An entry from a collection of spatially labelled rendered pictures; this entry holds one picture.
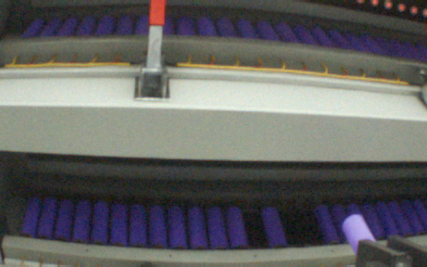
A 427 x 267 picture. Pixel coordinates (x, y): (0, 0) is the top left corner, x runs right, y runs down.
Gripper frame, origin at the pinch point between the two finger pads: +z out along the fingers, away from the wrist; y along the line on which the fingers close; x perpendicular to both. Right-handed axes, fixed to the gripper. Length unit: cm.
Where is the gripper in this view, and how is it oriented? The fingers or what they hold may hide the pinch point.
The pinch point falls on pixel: (395, 266)
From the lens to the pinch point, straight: 33.7
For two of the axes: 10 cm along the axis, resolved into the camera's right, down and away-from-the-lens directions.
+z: -1.4, -0.1, 9.9
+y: -9.9, -0.2, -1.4
